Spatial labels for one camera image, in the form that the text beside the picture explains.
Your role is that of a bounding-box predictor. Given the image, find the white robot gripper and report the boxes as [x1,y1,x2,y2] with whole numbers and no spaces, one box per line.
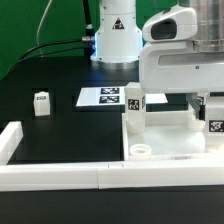
[139,41,224,118]

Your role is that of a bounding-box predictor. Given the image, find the white square table top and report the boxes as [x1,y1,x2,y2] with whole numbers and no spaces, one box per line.
[122,111,224,161]

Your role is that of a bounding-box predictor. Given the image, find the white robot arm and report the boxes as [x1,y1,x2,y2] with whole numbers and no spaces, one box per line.
[91,0,224,120]

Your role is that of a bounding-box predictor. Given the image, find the white front fence bar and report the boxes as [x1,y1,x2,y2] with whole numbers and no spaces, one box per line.
[0,159,224,192]

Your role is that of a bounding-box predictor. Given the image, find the white fence bar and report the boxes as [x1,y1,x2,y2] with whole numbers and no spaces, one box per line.
[0,121,23,166]
[0,159,224,192]

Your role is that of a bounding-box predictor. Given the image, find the white marker sheet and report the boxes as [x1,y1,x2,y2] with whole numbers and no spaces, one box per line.
[75,85,169,108]

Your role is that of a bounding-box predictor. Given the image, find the white left fence bar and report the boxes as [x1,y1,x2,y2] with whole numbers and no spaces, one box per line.
[0,121,23,166]

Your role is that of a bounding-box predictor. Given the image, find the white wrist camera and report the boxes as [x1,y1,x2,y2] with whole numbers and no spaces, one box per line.
[142,5,198,42]

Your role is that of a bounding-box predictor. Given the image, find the black cable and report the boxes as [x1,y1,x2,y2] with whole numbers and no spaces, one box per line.
[6,0,96,74]

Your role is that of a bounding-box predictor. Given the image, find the grey thin cable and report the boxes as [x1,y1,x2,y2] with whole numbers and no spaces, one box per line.
[35,0,54,58]

